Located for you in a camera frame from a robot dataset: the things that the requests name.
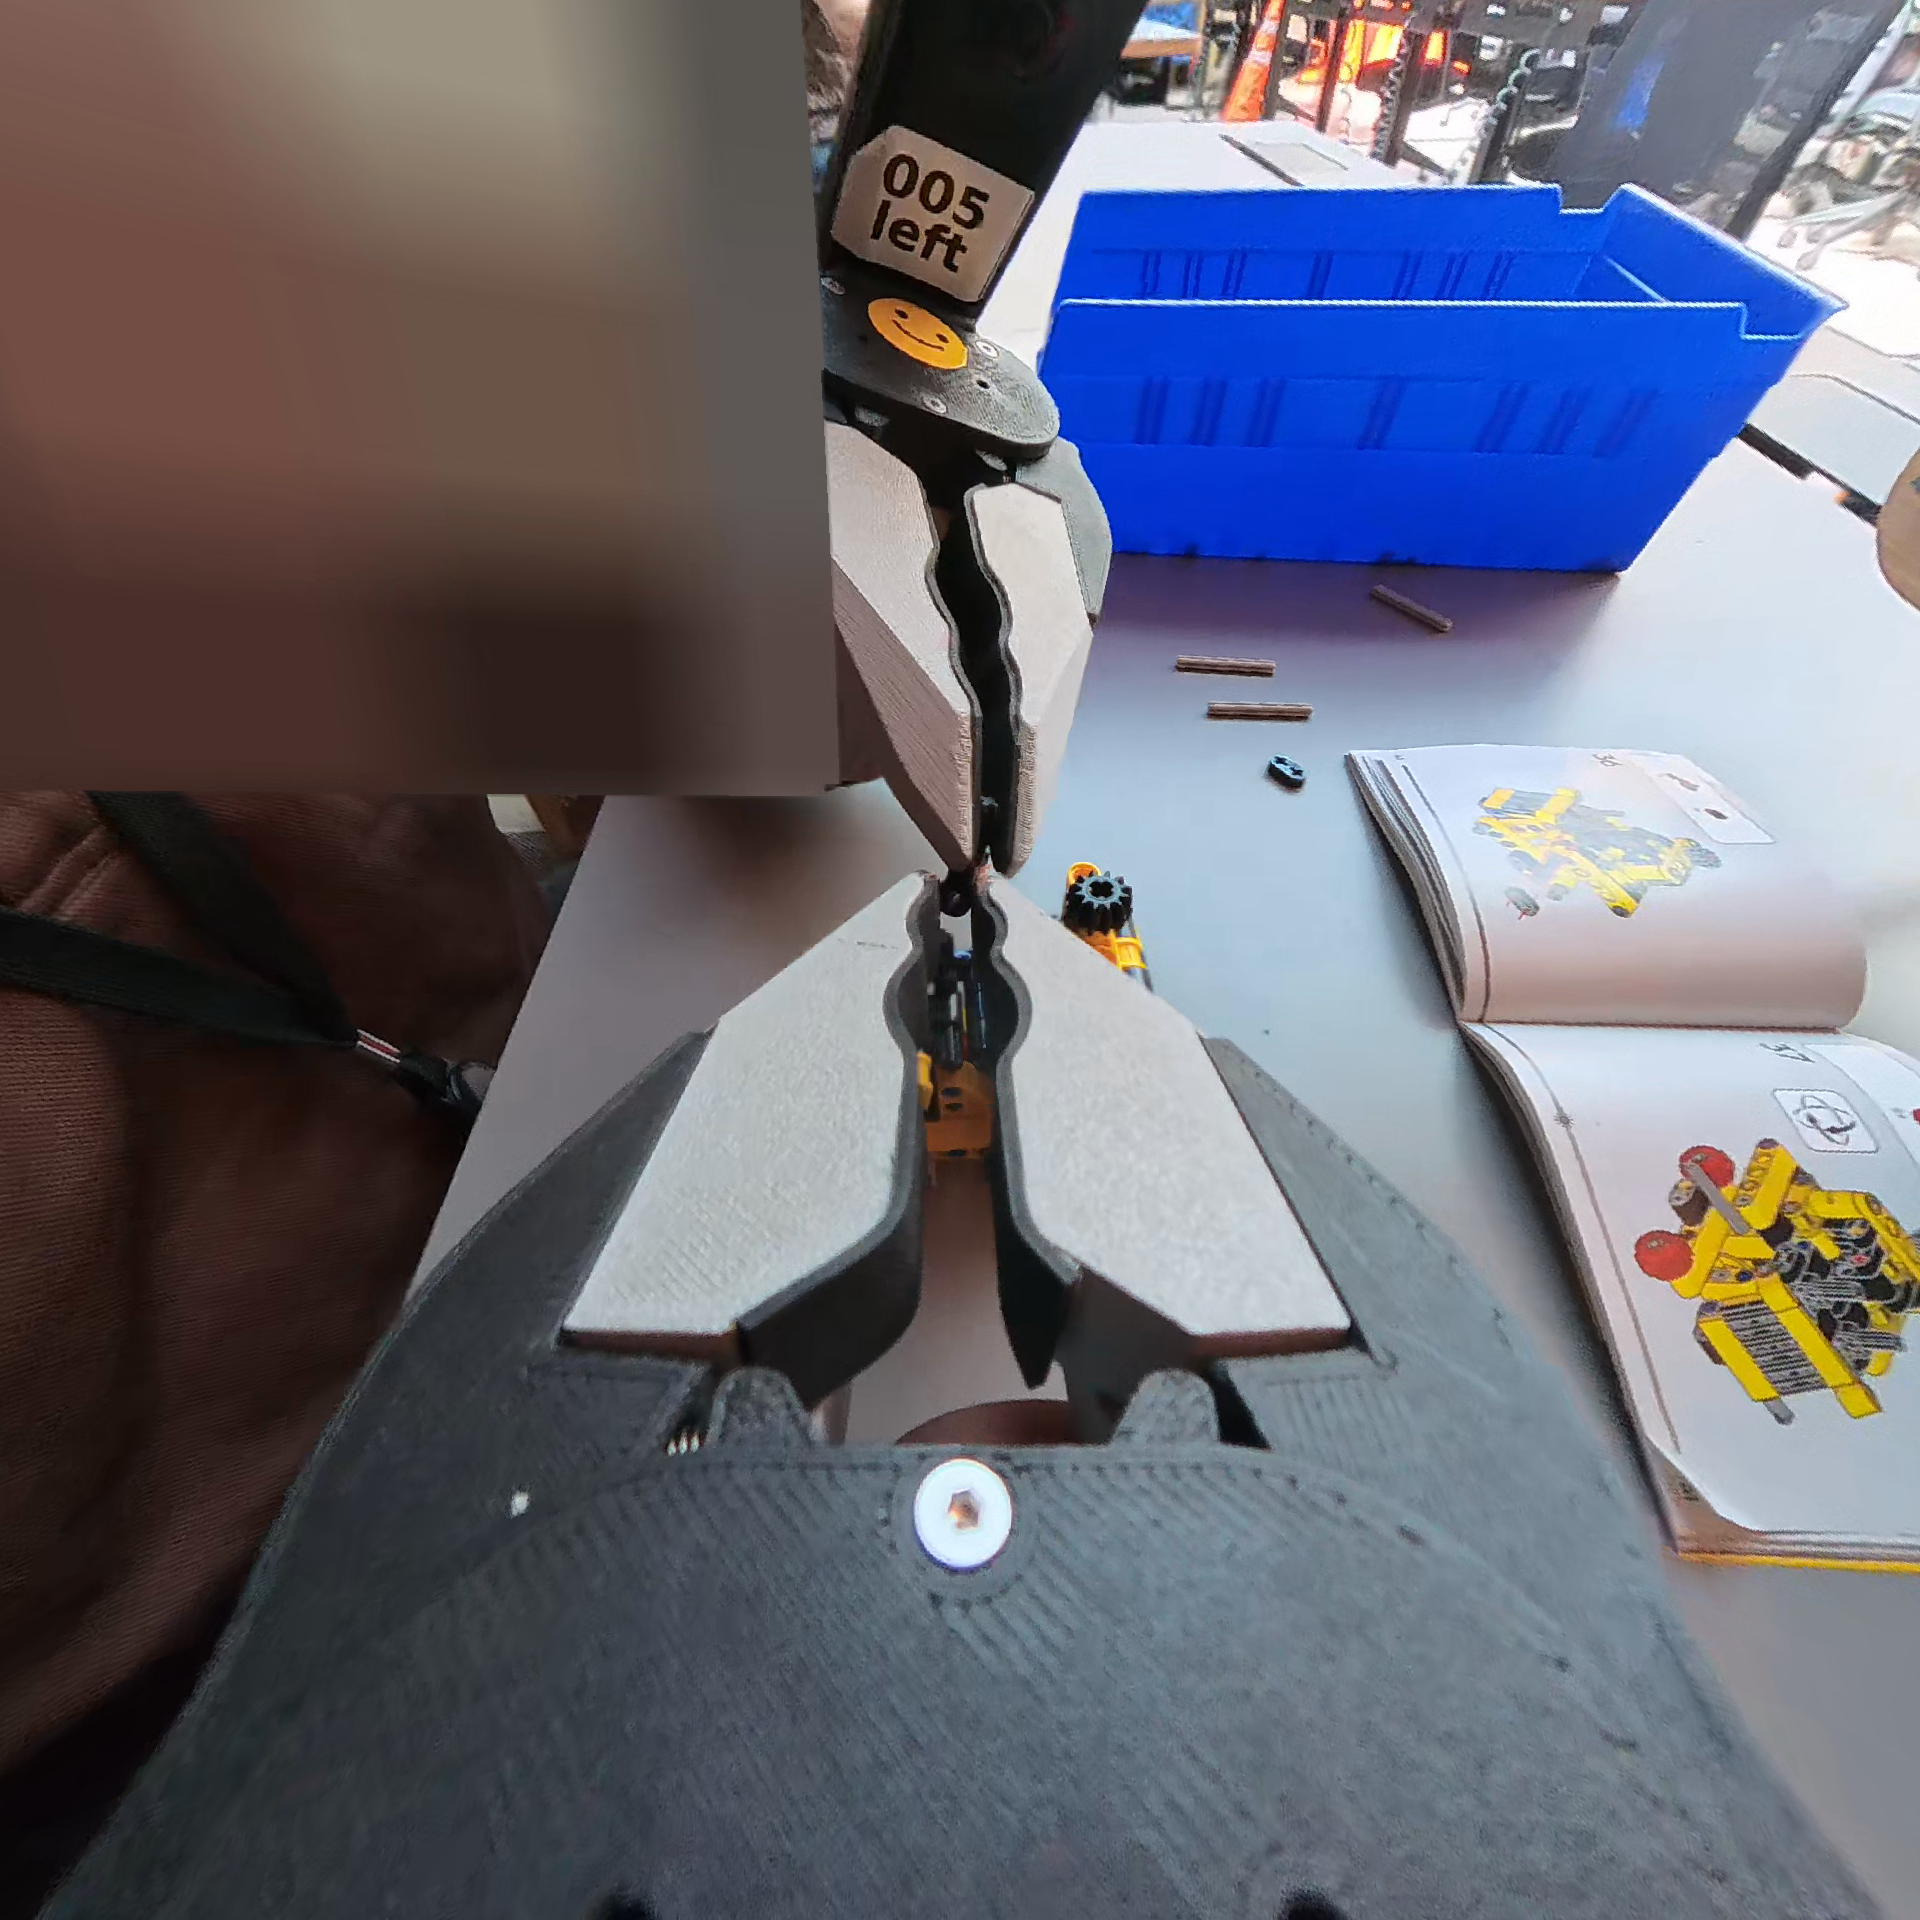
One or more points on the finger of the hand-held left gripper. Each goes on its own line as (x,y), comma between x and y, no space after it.
(1043,598)
(886,598)

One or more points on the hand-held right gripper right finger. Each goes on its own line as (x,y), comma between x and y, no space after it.
(1170,1186)

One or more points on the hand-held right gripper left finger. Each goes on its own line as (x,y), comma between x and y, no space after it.
(749,1186)

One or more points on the yellow black lego model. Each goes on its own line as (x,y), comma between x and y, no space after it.
(955,1112)

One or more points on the brown lego axle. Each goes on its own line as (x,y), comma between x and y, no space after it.
(1260,708)
(1411,609)
(1226,665)

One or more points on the open lego instruction booklet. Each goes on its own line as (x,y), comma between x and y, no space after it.
(1650,933)

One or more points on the blue plastic bin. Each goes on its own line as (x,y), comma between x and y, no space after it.
(1350,418)

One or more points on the orange black machine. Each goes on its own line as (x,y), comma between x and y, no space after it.
(1338,61)

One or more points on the person's brown sweater torso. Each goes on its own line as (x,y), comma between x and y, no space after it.
(181,1348)

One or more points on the round wooden board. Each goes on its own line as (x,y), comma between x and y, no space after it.
(1900,524)

